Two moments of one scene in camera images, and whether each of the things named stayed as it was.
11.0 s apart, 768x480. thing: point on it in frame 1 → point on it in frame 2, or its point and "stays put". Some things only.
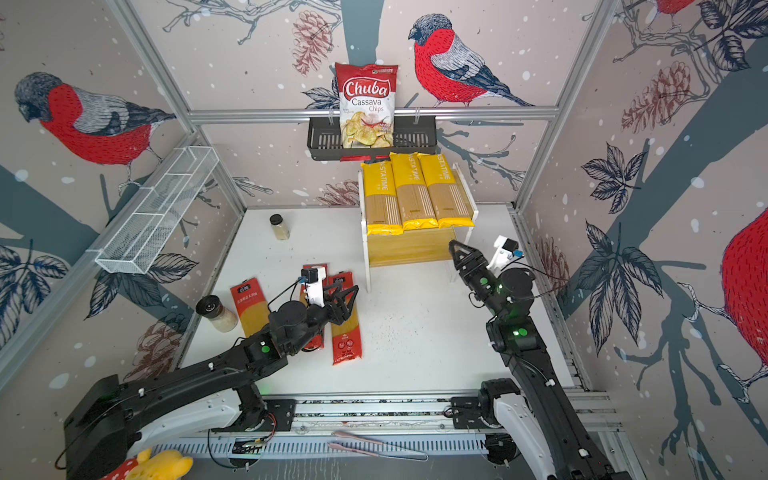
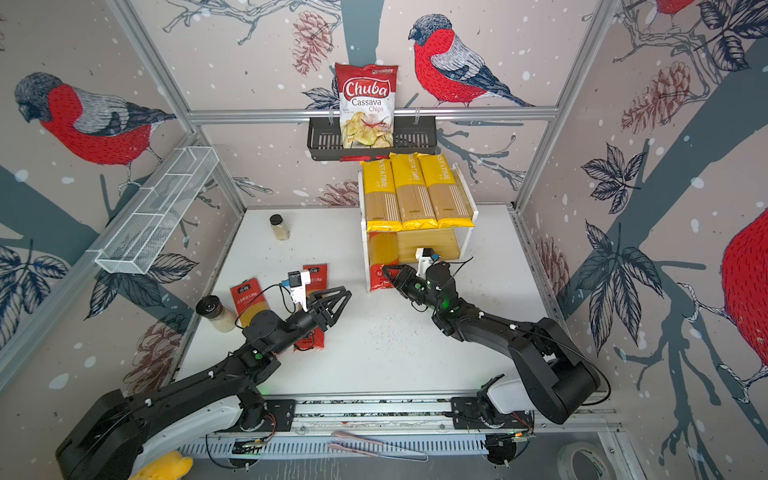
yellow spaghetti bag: (450, 205) stays put
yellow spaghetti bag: (382, 202) stays put
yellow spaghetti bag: (415, 196) stays put
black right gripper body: (482, 285) → (420, 289)
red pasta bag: (346, 336) → (383, 249)
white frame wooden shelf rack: (423, 248) stays put
